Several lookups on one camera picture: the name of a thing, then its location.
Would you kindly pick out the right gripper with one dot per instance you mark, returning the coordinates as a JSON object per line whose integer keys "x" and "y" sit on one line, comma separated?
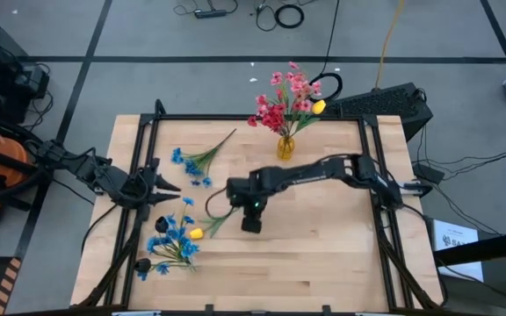
{"x": 262, "y": 186}

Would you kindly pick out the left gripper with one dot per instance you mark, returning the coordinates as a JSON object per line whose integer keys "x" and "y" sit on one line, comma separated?
{"x": 130, "y": 191}

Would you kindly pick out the yellow artificial tulip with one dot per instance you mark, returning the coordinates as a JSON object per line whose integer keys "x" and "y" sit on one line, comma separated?
{"x": 319, "y": 106}
{"x": 196, "y": 233}

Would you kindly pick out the large blue flower bunch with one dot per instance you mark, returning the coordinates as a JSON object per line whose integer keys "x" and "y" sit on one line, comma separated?
{"x": 187, "y": 249}

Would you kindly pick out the red artificial flower bunch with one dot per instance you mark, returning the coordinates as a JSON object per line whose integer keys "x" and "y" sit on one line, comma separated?
{"x": 272, "y": 116}

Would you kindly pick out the pink artificial flower bunch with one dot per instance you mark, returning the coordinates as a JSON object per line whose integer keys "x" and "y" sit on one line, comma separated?
{"x": 297, "y": 83}

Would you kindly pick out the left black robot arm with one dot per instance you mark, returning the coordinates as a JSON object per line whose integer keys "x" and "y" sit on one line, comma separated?
{"x": 95, "y": 173}

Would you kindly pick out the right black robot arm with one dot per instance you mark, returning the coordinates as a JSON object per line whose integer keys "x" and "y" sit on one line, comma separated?
{"x": 314, "y": 173}

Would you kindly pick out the yellow glass vase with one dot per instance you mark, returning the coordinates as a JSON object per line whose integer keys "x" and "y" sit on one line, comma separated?
{"x": 285, "y": 151}

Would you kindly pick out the small blue flower bunch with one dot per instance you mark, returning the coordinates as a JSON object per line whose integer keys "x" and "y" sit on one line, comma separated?
{"x": 190, "y": 167}

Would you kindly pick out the orange vacuum cleaner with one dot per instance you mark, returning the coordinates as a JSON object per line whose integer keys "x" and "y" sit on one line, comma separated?
{"x": 11, "y": 173}

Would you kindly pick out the black mesh computer case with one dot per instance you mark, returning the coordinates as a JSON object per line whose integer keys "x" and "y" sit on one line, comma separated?
{"x": 380, "y": 103}

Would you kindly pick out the black power strip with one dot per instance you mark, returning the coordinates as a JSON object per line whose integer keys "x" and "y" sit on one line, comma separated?
{"x": 209, "y": 13}

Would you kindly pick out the black power brick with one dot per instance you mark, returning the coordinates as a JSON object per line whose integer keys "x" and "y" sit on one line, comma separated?
{"x": 428, "y": 173}

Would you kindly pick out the white printed box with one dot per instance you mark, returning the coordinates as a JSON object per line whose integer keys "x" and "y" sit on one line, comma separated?
{"x": 455, "y": 246}

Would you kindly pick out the black metal beam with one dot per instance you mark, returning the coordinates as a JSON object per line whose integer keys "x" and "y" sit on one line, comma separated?
{"x": 490, "y": 248}

